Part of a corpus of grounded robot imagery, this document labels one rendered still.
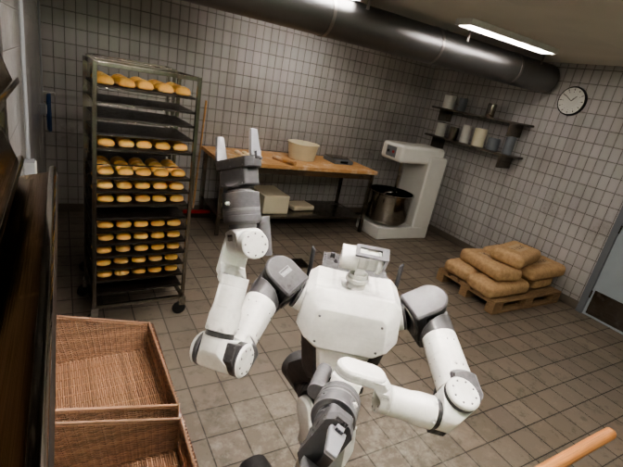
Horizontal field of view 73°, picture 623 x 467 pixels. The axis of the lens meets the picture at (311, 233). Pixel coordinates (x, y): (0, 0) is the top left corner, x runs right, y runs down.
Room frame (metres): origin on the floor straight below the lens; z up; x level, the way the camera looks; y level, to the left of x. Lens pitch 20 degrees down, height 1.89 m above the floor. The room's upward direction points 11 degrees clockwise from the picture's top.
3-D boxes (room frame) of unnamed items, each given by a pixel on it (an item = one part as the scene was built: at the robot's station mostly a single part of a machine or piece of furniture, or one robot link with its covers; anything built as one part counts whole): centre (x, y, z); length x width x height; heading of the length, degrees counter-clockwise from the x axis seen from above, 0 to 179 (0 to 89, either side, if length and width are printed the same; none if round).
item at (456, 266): (4.52, -1.90, 0.22); 0.62 x 0.36 x 0.15; 128
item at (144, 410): (1.27, 0.70, 0.72); 0.56 x 0.49 x 0.28; 34
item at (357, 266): (1.03, -0.14, 1.46); 0.10 x 0.07 x 0.09; 89
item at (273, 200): (5.27, 0.64, 0.35); 0.50 x 0.36 x 0.24; 34
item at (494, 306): (4.52, -2.25, 0.07); 1.20 x 0.80 x 0.14; 123
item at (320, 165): (5.42, 0.41, 0.45); 2.20 x 0.80 x 0.90; 123
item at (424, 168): (5.95, -1.15, 0.66); 1.00 x 0.66 x 1.32; 123
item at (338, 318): (1.09, -0.15, 1.26); 0.34 x 0.30 x 0.36; 89
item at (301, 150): (5.57, 0.33, 1.01); 0.43 x 0.43 x 0.21
